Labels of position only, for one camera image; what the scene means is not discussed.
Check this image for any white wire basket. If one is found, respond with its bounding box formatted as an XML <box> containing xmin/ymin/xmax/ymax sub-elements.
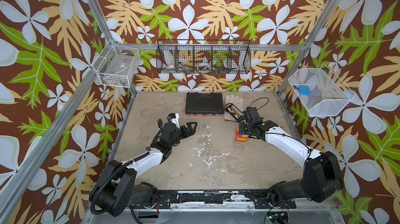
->
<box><xmin>289</xmin><ymin>65</ymin><xmax>356</xmax><ymax>118</ymax></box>
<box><xmin>93</xmin><ymin>46</ymin><xmax>141</xmax><ymax>88</ymax></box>

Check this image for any white work glove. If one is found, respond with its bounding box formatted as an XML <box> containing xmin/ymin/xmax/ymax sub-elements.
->
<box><xmin>224</xmin><ymin>95</ymin><xmax>244</xmax><ymax>122</ymax></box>

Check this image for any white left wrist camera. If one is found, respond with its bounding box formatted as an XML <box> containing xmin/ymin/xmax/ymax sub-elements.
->
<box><xmin>167</xmin><ymin>113</ymin><xmax>180</xmax><ymax>128</ymax></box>

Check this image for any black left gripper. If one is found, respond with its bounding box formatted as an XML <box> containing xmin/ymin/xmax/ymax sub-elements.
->
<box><xmin>169</xmin><ymin>121</ymin><xmax>197</xmax><ymax>149</ymax></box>

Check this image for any blue plastic object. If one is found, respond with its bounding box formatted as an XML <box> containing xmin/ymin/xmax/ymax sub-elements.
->
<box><xmin>293</xmin><ymin>85</ymin><xmax>311</xmax><ymax>96</ymax></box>

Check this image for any black plastic tool case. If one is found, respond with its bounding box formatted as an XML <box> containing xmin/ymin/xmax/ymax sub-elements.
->
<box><xmin>185</xmin><ymin>92</ymin><xmax>224</xmax><ymax>116</ymax></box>

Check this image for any aluminium frame post right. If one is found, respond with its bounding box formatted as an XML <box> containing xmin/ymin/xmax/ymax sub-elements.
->
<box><xmin>278</xmin><ymin>0</ymin><xmax>339</xmax><ymax>96</ymax></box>

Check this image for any black wire basket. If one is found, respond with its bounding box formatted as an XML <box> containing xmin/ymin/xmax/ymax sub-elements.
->
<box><xmin>155</xmin><ymin>39</ymin><xmax>252</xmax><ymax>74</ymax></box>

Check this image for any white wire basket right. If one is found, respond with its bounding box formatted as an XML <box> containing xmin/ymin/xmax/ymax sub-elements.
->
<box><xmin>289</xmin><ymin>65</ymin><xmax>356</xmax><ymax>118</ymax></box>

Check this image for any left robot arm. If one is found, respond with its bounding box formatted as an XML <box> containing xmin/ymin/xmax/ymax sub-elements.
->
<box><xmin>90</xmin><ymin>119</ymin><xmax>198</xmax><ymax>217</ymax></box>

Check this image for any aluminium frame post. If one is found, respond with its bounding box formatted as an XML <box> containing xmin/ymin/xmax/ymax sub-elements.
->
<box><xmin>87</xmin><ymin>0</ymin><xmax>137</xmax><ymax>96</ymax></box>
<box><xmin>278</xmin><ymin>0</ymin><xmax>339</xmax><ymax>96</ymax></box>

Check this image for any magenta wood block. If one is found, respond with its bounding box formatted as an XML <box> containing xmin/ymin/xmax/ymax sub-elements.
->
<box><xmin>236</xmin><ymin>134</ymin><xmax>249</xmax><ymax>139</ymax></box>

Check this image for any white tape roll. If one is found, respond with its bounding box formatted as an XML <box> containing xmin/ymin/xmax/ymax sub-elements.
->
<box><xmin>196</xmin><ymin>62</ymin><xmax>211</xmax><ymax>71</ymax></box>

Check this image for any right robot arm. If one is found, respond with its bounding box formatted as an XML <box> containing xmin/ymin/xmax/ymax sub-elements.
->
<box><xmin>239</xmin><ymin>107</ymin><xmax>344</xmax><ymax>206</ymax></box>

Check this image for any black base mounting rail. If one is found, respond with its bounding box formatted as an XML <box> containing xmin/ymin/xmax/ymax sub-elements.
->
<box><xmin>128</xmin><ymin>189</ymin><xmax>296</xmax><ymax>209</ymax></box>

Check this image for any white wire basket left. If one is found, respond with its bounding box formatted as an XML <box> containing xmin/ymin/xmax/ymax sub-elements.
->
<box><xmin>93</xmin><ymin>46</ymin><xmax>141</xmax><ymax>88</ymax></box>

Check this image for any aluminium frame post left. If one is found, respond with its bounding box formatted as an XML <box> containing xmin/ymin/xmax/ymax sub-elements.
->
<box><xmin>87</xmin><ymin>0</ymin><xmax>137</xmax><ymax>96</ymax></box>

